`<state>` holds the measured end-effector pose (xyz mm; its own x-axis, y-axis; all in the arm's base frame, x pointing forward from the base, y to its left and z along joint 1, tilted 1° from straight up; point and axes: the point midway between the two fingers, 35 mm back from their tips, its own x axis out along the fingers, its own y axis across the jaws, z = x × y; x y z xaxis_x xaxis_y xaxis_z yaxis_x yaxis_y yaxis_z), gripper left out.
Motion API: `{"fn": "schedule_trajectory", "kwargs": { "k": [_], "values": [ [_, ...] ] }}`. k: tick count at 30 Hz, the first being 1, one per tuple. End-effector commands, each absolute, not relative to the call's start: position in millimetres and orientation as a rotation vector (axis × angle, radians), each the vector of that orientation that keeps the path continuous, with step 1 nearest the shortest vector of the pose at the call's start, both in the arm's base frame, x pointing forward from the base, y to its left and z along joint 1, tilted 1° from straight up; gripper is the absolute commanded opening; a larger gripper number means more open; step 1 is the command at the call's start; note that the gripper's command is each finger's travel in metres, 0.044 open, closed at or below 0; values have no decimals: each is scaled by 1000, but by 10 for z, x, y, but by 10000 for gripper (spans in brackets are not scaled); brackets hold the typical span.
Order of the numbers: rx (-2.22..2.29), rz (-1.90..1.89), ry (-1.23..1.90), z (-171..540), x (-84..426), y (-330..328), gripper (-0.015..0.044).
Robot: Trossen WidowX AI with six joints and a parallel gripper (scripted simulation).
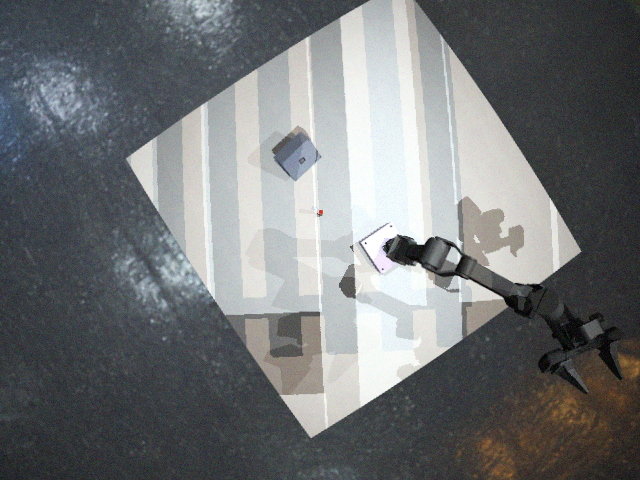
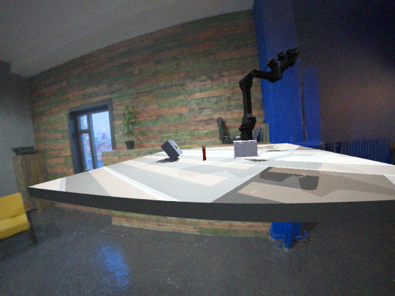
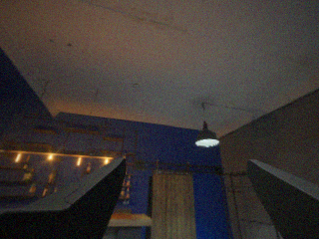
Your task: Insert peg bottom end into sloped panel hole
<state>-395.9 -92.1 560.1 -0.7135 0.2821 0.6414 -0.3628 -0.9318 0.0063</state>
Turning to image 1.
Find grey square panel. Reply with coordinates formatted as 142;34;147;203
274;132;322;181

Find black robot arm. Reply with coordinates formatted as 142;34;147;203
382;234;608;348

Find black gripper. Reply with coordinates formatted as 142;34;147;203
538;315;624;394

